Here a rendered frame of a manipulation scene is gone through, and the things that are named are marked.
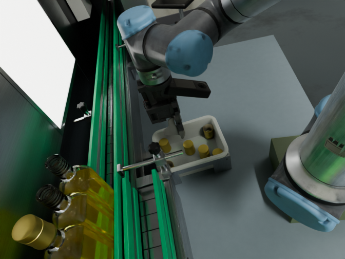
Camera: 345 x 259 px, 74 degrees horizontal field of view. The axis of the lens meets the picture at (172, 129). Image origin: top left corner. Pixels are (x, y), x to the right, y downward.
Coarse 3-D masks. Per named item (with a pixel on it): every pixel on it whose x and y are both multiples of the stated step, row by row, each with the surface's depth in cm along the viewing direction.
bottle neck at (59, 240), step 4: (56, 232) 33; (60, 232) 34; (56, 236) 33; (60, 236) 34; (64, 236) 34; (56, 240) 33; (60, 240) 34; (52, 244) 32; (56, 244) 33; (60, 244) 34; (48, 248) 33; (52, 248) 33; (56, 248) 33
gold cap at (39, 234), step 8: (24, 216) 30; (32, 216) 30; (16, 224) 30; (24, 224) 30; (32, 224) 29; (40, 224) 30; (48, 224) 32; (16, 232) 29; (24, 232) 29; (32, 232) 29; (40, 232) 30; (48, 232) 31; (16, 240) 29; (24, 240) 29; (32, 240) 30; (40, 240) 30; (48, 240) 31; (40, 248) 31
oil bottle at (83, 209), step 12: (72, 192) 40; (72, 204) 38; (84, 204) 40; (96, 204) 44; (60, 216) 37; (72, 216) 37; (84, 216) 39; (96, 216) 42; (108, 216) 47; (96, 228) 42; (108, 228) 46
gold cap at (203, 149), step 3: (204, 144) 73; (198, 147) 73; (201, 147) 73; (204, 147) 73; (207, 147) 72; (198, 150) 73; (201, 150) 72; (204, 150) 72; (207, 150) 72; (201, 153) 72; (204, 153) 72; (207, 153) 72; (201, 156) 74; (204, 156) 73; (207, 156) 73
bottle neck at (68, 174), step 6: (54, 156) 39; (60, 156) 39; (48, 162) 39; (54, 162) 40; (60, 162) 39; (66, 162) 40; (48, 168) 38; (54, 168) 38; (60, 168) 39; (66, 168) 40; (72, 168) 42; (54, 174) 39; (60, 174) 40; (66, 174) 40; (72, 174) 41; (66, 180) 41
